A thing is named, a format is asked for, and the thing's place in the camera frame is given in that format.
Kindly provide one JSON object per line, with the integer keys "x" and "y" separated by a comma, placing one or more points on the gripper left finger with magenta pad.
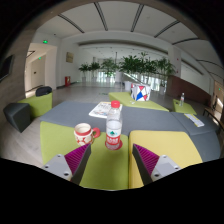
{"x": 71, "y": 166}

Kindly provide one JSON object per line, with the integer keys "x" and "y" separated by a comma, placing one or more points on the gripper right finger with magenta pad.
{"x": 153, "y": 167}

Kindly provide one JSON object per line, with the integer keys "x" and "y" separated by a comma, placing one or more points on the clear bottle with red label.
{"x": 114, "y": 124}

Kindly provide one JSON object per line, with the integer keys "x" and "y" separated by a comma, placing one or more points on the far clear water bottle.
{"x": 182, "y": 99}

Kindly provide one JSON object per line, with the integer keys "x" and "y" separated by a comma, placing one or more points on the yellow seat cushion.
{"x": 177, "y": 145}

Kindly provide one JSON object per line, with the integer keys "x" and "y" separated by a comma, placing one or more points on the lime green seat cushion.
{"x": 106, "y": 169}

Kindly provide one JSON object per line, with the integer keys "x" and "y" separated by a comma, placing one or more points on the red and white ceramic mug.
{"x": 85, "y": 134}

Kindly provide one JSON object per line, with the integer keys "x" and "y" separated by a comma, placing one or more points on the red round coaster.
{"x": 114, "y": 147}

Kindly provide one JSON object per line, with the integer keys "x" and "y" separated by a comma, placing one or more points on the grey upholstered seat platform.
{"x": 70, "y": 113}

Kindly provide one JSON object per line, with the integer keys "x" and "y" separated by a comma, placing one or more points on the white leaflet on grey seat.
{"x": 195, "y": 120}

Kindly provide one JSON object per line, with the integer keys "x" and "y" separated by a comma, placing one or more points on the open magazine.
{"x": 101, "y": 110}

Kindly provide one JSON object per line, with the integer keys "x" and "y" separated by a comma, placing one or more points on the small lime green stool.
{"x": 185, "y": 108}

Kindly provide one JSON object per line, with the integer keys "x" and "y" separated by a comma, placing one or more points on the lime green cube ottoman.
{"x": 39, "y": 105}

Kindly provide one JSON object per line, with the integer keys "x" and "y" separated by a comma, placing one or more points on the far lime green seat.
{"x": 126, "y": 100}

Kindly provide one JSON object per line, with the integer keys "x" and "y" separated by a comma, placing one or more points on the red white blue geometric box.
{"x": 140, "y": 92}

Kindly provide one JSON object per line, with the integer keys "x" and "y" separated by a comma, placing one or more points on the black bag on ottoman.
{"x": 43, "y": 91}

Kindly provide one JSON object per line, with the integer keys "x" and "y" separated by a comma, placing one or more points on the wooden bench at right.
{"x": 217, "y": 116}

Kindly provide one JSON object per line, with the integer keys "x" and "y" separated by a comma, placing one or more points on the red fire extinguisher cabinet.
{"x": 67, "y": 81}

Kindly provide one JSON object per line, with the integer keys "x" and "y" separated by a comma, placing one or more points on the row of potted green plants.
{"x": 160, "y": 68}

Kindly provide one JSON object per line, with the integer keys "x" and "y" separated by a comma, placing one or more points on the framed notice on wall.
{"x": 69, "y": 57}

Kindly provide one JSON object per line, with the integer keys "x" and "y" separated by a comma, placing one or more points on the wall mounted black television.
{"x": 6, "y": 68}

